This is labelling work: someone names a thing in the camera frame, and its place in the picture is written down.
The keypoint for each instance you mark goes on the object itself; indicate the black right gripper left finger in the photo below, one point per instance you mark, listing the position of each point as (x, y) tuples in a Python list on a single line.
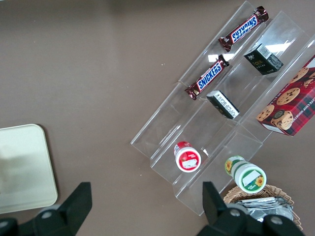
[(66, 211)]

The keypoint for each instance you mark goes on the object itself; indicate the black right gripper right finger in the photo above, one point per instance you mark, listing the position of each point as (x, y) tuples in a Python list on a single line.
[(221, 216)]

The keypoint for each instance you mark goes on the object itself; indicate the beige plastic tray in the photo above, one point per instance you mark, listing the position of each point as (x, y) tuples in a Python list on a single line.
[(32, 172)]

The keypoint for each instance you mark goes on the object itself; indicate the light wicker basket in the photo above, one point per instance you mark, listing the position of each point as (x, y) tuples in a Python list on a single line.
[(285, 196)]

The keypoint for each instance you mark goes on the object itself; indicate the stack of foil trays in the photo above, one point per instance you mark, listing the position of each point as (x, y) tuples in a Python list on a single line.
[(265, 209)]

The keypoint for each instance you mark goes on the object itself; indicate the green sunflower yogurt bottle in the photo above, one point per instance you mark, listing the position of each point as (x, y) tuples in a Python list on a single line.
[(248, 175)]

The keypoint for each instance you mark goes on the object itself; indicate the red white yogurt bottle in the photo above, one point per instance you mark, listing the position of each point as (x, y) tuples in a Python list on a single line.
[(188, 159)]

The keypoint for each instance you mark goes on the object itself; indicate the clear acrylic tiered stand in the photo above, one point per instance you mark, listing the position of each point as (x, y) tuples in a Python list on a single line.
[(172, 118)]

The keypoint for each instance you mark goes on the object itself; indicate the small black carton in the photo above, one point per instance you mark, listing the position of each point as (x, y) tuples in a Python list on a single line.
[(263, 60), (224, 105)]

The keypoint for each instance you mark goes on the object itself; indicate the red tartan cookie box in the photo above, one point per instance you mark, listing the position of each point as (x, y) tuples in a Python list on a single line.
[(292, 98)]

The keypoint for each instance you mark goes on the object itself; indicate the Snickers chocolate bar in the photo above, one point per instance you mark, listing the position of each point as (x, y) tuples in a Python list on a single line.
[(209, 77), (243, 29)]

